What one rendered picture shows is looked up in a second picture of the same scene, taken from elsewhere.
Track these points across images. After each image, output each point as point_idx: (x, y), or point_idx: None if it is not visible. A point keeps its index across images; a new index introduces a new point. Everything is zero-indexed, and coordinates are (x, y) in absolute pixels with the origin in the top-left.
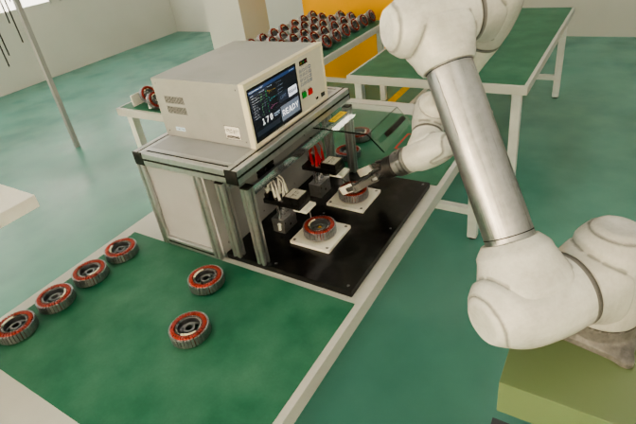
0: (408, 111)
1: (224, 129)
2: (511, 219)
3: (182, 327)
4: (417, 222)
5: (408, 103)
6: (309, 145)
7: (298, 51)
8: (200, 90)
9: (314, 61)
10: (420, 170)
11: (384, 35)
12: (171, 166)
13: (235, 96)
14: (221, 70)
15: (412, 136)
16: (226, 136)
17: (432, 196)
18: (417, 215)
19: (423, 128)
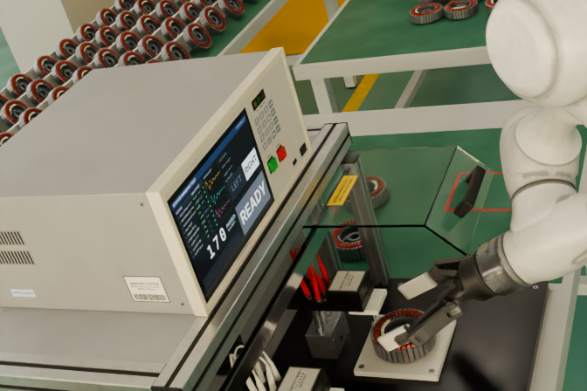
0: (440, 123)
1: (127, 283)
2: None
3: None
4: (557, 380)
5: (434, 106)
6: (303, 266)
7: (245, 80)
8: (58, 212)
9: (278, 89)
10: (551, 279)
11: (507, 64)
12: (24, 388)
13: (143, 216)
14: (94, 155)
15: (518, 212)
16: (133, 298)
17: (562, 310)
18: (550, 361)
19: (539, 191)
